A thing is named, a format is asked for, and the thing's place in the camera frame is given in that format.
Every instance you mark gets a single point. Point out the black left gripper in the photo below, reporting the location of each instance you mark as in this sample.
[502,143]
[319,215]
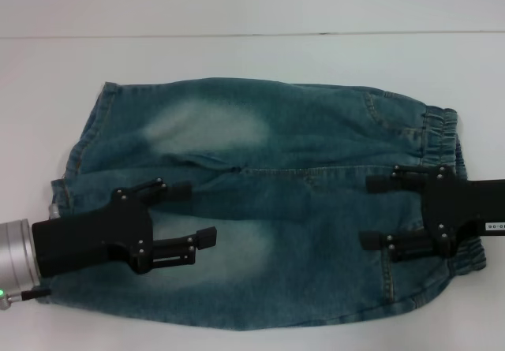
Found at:
[87,234]

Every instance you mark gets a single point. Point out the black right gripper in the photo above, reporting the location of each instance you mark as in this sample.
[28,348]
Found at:
[465,205]

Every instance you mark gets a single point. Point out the blue washed denim shorts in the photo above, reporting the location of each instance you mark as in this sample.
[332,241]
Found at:
[276,130]

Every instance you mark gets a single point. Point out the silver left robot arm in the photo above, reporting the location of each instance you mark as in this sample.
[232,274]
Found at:
[16,254]

